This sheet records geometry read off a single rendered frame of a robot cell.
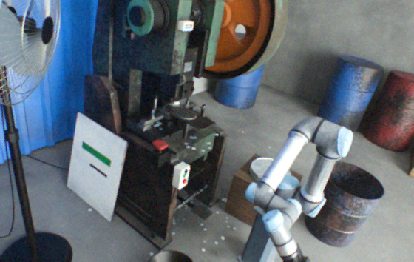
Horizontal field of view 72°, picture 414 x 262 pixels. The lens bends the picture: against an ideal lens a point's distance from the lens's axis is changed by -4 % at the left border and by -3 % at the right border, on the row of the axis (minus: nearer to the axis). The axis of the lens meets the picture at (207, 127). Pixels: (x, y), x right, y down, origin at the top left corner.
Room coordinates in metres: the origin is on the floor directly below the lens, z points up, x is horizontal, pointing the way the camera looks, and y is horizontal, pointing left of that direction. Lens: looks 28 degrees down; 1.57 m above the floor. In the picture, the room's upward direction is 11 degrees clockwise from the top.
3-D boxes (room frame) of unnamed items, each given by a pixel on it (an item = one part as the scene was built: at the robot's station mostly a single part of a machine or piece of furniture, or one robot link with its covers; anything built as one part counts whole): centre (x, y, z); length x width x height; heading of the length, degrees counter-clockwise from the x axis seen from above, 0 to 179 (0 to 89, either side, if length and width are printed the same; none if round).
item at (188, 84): (1.64, 0.21, 1.04); 0.17 x 0.15 x 0.30; 59
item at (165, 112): (1.66, 0.24, 0.76); 0.15 x 0.09 x 0.05; 149
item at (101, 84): (1.51, 0.51, 0.45); 0.92 x 0.12 x 0.90; 59
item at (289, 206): (0.89, -0.35, 0.80); 0.11 x 0.11 x 0.08; 57
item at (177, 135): (1.67, 0.25, 0.67); 0.45 x 0.30 x 0.06; 149
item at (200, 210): (1.60, 0.13, 0.14); 0.59 x 0.10 x 0.05; 59
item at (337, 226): (1.71, -1.07, 0.24); 0.42 x 0.42 x 0.48
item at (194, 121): (1.57, 0.10, 0.72); 0.25 x 0.14 x 0.14; 59
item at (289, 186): (1.27, -0.47, 0.62); 0.13 x 0.12 x 0.14; 57
